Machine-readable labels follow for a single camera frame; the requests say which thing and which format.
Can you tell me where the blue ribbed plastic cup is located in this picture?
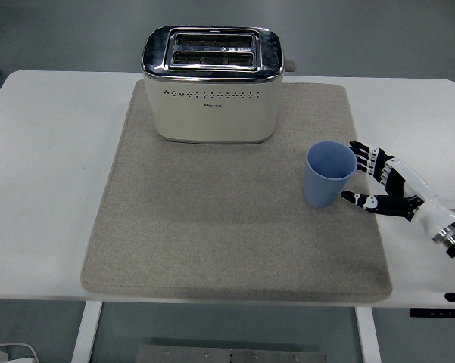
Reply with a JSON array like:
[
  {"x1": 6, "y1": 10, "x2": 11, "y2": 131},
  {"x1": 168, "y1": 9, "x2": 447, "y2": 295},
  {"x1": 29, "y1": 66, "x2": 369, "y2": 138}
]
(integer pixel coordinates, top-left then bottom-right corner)
[{"x1": 302, "y1": 140, "x2": 359, "y2": 208}]

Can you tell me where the white cable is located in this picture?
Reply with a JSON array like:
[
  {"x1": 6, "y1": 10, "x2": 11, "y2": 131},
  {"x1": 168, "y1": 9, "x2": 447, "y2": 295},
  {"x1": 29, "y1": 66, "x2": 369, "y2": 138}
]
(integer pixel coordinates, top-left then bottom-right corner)
[{"x1": 0, "y1": 342, "x2": 41, "y2": 363}]

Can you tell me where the white table leg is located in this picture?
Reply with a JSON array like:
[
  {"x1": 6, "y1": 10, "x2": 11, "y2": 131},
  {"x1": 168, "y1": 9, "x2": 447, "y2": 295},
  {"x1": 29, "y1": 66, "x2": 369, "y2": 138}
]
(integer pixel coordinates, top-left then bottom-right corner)
[
  {"x1": 354, "y1": 306, "x2": 382, "y2": 363},
  {"x1": 70, "y1": 301, "x2": 104, "y2": 363}
]

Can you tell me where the beige felt table mat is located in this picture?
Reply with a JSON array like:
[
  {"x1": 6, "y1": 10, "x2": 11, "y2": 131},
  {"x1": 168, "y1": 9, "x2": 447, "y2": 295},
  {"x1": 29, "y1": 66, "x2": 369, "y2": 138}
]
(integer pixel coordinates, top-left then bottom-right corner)
[{"x1": 79, "y1": 81, "x2": 394, "y2": 303}]

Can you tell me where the cream and chrome toaster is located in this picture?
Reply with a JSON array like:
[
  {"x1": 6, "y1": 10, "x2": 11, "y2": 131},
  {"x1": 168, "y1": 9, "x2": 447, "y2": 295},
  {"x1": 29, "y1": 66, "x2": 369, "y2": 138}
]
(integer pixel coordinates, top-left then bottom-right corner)
[{"x1": 140, "y1": 25, "x2": 299, "y2": 144}]

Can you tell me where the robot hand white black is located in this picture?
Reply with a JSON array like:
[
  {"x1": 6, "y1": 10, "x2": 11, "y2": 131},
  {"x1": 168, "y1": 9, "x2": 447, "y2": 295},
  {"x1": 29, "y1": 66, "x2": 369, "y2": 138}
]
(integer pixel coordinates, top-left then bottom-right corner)
[{"x1": 340, "y1": 140, "x2": 455, "y2": 239}]

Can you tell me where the black table control panel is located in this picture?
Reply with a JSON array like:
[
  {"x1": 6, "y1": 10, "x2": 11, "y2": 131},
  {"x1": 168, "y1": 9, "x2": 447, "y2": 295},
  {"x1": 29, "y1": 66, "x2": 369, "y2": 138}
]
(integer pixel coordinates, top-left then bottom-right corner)
[{"x1": 409, "y1": 308, "x2": 455, "y2": 318}]

